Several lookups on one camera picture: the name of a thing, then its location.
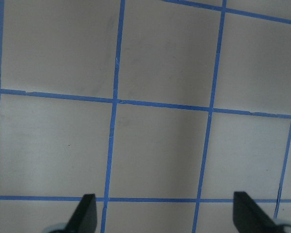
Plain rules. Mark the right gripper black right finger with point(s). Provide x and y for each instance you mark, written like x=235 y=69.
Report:
x=248 y=217

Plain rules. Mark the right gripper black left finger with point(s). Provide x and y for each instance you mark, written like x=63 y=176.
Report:
x=84 y=218

